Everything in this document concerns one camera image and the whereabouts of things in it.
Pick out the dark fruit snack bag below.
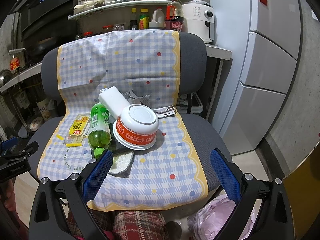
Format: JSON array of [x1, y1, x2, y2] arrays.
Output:
[[108, 121, 135, 177]]

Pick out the green plastic bottle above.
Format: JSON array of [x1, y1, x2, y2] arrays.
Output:
[[88, 103, 112, 159]]

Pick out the yellow snack wrapper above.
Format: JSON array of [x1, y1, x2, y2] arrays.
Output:
[[63, 113, 90, 147]]

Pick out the orange white instant noodle bowl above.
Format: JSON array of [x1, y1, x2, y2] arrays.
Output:
[[113, 104, 159, 151]]

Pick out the pink trash bag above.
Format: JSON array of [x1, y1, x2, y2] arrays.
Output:
[[187, 194, 258, 240]]

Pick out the person left hand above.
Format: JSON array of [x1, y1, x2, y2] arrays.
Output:
[[4, 180, 16, 212]]

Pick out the small yellow wrapper strip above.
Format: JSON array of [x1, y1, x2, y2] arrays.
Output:
[[56, 134, 64, 141]]

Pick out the blue checkered dotted cloth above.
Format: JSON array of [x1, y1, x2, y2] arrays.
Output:
[[37, 30, 208, 211]]

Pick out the plaid trousers leg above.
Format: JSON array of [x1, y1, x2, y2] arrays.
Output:
[[67, 210, 171, 240]]

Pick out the white rectangular box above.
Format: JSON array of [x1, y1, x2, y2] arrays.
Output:
[[98, 86, 130, 119]]

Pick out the striped foil wrapper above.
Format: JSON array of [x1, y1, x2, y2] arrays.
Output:
[[153, 106, 177, 119]]

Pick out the grey office chair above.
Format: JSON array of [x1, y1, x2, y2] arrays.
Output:
[[29, 32, 231, 191]]

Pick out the black range hood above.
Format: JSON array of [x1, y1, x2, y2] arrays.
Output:
[[14, 0, 78, 44]]

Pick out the white refrigerator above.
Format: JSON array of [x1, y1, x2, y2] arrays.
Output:
[[210, 0, 301, 155]]

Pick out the yellow green sauce bottle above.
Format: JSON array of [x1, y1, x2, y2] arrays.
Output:
[[139, 8, 149, 30]]

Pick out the curved metal kitchen shelf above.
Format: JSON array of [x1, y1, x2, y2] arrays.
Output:
[[68, 0, 172, 21]]

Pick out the dark soy sauce bottle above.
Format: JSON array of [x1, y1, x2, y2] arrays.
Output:
[[164, 0, 184, 31]]

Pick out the white plastic jug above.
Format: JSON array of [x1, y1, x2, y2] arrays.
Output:
[[149, 7, 165, 29]]

